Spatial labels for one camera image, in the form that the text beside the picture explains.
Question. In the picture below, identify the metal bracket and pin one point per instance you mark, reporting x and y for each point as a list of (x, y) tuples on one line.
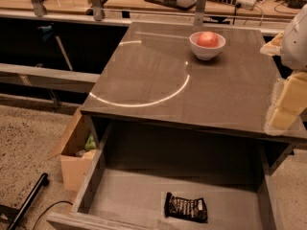
[(199, 12), (39, 8), (98, 13)]

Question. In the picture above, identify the green item in box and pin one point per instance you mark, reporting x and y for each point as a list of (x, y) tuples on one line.
[(90, 143)]

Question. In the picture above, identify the grey metal rail beam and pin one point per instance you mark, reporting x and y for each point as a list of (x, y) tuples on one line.
[(47, 78)]

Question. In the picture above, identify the left metal bracket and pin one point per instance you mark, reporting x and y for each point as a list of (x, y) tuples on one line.
[(39, 8)]

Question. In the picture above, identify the black rxbar chocolate wrapper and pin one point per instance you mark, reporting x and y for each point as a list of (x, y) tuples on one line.
[(187, 209)]

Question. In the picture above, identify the red apple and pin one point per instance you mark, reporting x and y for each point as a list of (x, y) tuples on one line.
[(208, 39)]

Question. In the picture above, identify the brown cardboard box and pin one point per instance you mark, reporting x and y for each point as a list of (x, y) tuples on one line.
[(74, 165)]

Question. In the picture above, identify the open grey top drawer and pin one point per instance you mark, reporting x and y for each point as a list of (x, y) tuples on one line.
[(161, 178)]

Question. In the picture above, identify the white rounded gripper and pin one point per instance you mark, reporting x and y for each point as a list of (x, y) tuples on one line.
[(295, 47)]

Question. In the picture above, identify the white ceramic bowl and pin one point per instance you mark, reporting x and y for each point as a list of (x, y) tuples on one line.
[(205, 53)]

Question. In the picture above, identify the black tube on floor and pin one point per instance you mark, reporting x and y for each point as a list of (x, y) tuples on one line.
[(42, 182)]

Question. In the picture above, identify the right metal bracket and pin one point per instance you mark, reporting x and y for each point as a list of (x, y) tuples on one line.
[(199, 12)]

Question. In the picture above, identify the grey cabinet with counter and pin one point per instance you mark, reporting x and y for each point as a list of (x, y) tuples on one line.
[(153, 77)]

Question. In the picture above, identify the middle metal bracket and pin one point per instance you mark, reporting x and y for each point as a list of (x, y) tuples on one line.
[(98, 13)]

